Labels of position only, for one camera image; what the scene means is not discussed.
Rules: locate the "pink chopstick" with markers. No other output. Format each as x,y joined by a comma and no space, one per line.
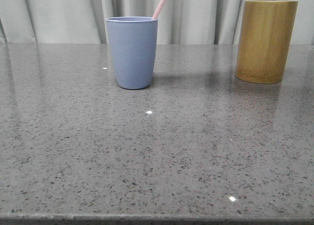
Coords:
158,9

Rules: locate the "blue plastic cup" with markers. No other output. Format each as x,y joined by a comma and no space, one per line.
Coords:
133,42

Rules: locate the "bamboo wooden cup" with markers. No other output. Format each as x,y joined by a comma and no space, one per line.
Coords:
264,40

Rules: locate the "grey curtain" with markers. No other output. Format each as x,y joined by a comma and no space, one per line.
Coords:
180,21

